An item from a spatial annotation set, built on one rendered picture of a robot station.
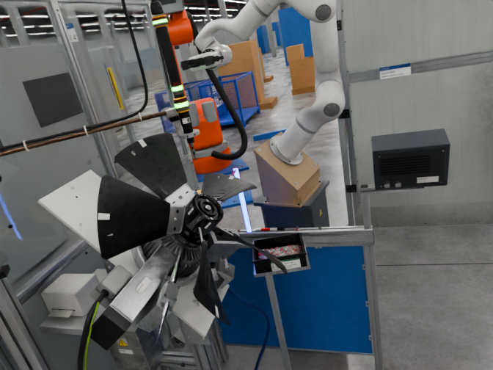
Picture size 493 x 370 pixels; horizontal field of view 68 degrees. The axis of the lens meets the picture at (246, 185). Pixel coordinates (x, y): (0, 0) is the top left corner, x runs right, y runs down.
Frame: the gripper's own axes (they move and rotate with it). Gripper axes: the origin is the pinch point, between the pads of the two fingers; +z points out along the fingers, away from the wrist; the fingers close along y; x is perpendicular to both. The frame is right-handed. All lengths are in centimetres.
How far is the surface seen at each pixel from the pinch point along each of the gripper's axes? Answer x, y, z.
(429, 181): -58, -77, -14
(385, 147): -42, -62, -12
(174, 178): -34.4, 7.2, 22.2
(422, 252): -165, -88, -125
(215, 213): -45, -7, 28
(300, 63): -88, 100, -897
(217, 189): -46.1, 0.0, 6.4
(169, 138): -23.1, 12.1, 10.5
